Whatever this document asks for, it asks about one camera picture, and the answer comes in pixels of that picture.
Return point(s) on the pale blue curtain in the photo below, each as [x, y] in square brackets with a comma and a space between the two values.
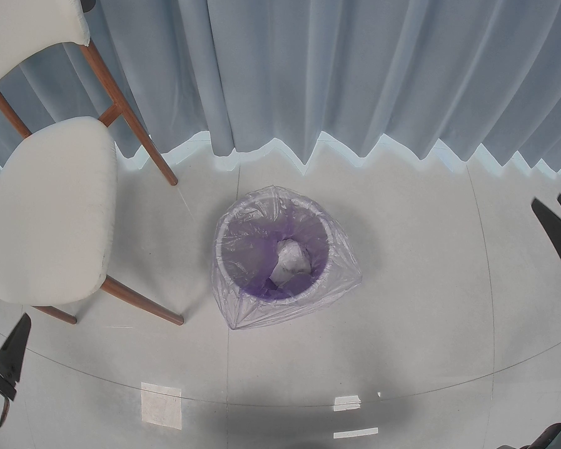
[308, 63]

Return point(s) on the white trash bin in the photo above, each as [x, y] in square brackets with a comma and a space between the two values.
[220, 250]

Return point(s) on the white paper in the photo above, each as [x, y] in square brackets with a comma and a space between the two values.
[292, 260]

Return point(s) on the purple plastic bag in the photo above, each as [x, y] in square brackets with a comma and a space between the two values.
[341, 274]

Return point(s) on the white cushioned wooden chair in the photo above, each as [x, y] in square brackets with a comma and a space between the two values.
[51, 213]

